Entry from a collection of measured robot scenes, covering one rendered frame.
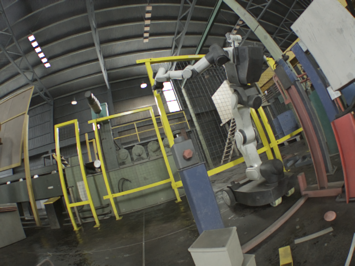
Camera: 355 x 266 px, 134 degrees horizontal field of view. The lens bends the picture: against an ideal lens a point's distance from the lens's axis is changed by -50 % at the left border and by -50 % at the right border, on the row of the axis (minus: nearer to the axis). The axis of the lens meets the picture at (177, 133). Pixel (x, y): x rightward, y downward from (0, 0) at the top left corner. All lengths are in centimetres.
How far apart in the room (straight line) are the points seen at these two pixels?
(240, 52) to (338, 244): 124
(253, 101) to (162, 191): 246
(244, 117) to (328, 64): 88
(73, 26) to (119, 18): 329
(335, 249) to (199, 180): 71
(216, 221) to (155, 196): 242
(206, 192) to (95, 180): 275
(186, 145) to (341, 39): 89
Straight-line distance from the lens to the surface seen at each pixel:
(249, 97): 122
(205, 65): 117
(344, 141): 96
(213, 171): 150
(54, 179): 372
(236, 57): 120
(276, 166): 122
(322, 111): 203
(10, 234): 281
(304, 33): 85
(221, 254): 49
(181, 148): 74
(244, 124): 137
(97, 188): 323
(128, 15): 1165
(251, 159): 142
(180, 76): 125
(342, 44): 79
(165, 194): 311
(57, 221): 333
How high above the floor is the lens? 54
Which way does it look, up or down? 13 degrees up
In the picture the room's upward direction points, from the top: 18 degrees counter-clockwise
